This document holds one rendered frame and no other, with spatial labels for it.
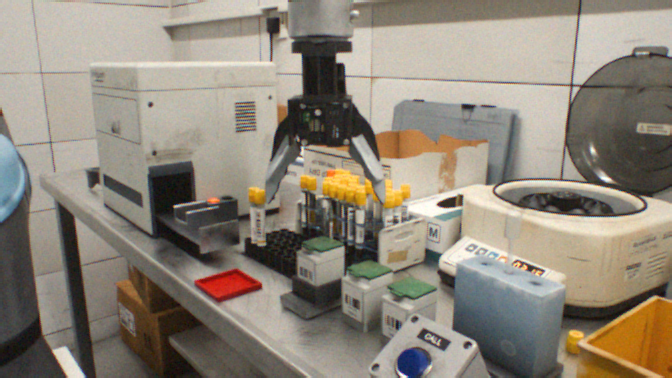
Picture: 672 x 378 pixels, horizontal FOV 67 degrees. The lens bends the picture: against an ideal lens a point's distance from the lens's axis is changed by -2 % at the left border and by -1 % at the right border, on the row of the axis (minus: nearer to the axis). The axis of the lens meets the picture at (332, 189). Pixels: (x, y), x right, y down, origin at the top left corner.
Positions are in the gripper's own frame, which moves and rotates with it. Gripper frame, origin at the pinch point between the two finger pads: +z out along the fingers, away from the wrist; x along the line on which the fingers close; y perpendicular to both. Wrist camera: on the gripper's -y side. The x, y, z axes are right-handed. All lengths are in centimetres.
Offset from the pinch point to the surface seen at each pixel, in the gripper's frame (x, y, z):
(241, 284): -12.0, -1.2, 12.1
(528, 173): 38, -39, 5
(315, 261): -0.9, 5.9, 5.6
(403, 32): 14, -64, -24
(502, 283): 18.1, 17.5, 3.0
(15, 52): -119, -117, -23
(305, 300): -2.3, 5.5, 11.0
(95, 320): -110, -128, 89
